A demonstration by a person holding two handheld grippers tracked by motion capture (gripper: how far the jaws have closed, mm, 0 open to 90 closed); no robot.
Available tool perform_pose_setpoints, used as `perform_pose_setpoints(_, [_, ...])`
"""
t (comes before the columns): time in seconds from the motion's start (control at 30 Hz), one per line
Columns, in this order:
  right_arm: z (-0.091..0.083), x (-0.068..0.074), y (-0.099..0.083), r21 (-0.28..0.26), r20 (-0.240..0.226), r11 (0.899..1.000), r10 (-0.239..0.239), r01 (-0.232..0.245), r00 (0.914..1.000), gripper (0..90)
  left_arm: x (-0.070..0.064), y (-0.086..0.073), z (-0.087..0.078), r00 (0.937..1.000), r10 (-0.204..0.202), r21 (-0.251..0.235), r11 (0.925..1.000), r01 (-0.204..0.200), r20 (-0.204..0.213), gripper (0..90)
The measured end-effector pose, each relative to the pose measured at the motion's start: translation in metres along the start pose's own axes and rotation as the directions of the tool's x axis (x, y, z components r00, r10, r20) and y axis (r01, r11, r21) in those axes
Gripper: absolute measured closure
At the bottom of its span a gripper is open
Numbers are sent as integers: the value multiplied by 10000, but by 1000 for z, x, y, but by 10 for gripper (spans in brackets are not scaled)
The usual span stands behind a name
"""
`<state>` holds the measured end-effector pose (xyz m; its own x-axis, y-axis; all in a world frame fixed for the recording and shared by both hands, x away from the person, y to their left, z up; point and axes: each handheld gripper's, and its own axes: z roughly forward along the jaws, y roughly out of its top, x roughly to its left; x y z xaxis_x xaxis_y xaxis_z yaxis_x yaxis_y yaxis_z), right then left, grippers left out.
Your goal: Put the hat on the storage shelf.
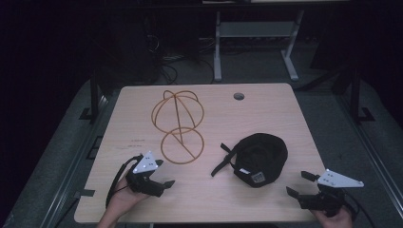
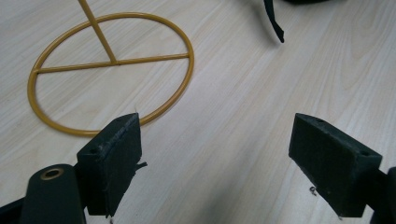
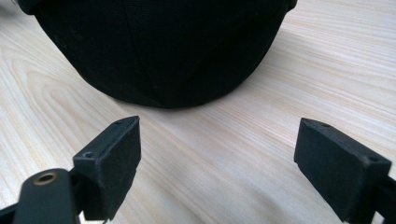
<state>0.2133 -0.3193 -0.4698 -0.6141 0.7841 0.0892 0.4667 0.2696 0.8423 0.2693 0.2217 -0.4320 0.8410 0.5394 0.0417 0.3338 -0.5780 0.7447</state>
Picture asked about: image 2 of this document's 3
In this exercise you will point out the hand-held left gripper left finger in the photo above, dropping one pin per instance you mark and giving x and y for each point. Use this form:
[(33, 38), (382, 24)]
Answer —
[(112, 168)]

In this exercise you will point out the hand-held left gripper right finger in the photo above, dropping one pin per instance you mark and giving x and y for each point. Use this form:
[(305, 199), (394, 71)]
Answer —
[(330, 161)]

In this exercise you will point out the yellow metal stand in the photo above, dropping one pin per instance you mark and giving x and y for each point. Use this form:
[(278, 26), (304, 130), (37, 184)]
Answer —
[(93, 70)]

